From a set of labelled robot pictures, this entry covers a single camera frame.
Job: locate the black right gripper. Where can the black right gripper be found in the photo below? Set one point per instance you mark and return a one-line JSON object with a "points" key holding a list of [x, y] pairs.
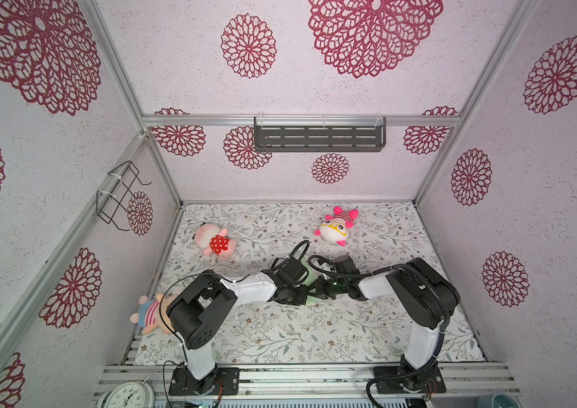
{"points": [[321, 291]]}

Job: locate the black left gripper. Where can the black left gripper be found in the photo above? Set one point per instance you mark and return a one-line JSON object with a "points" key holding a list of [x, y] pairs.
{"points": [[301, 300]]}

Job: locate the light green paper sheet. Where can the light green paper sheet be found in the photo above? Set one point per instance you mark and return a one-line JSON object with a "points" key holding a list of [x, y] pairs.
{"points": [[311, 301]]}

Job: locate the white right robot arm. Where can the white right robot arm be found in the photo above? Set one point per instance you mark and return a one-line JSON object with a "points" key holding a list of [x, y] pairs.
{"points": [[429, 299]]}

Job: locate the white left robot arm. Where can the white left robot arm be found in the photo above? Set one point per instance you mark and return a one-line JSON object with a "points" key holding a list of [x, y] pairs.
{"points": [[196, 315]]}

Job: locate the white pink owl plush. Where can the white pink owl plush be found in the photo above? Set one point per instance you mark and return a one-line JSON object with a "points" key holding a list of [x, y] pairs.
{"points": [[336, 227]]}

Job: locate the pink plush red dotted dress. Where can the pink plush red dotted dress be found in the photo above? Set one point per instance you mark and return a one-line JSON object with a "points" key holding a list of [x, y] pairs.
{"points": [[212, 240]]}

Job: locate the striped hat doll plush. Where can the striped hat doll plush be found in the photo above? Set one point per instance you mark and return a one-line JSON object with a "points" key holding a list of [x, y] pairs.
{"points": [[152, 313]]}

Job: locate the teal cup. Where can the teal cup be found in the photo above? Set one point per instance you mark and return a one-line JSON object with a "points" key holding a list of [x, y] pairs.
{"points": [[497, 400]]}

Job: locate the white analog clock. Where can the white analog clock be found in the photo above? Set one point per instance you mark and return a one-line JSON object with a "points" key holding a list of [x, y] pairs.
{"points": [[136, 394]]}

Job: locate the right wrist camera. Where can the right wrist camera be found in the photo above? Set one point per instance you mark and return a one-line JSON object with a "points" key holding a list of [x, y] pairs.
{"points": [[344, 266]]}

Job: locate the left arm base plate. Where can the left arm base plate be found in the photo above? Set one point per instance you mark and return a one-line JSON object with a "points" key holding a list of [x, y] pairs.
{"points": [[221, 381]]}

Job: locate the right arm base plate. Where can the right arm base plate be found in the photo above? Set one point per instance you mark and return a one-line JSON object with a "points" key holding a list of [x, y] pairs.
{"points": [[401, 381]]}

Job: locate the grey wall shelf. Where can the grey wall shelf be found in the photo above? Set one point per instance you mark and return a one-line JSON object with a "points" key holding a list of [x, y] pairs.
{"points": [[318, 139]]}

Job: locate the black wire wall rack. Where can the black wire wall rack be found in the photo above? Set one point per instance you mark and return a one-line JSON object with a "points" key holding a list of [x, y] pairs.
{"points": [[109, 201]]}

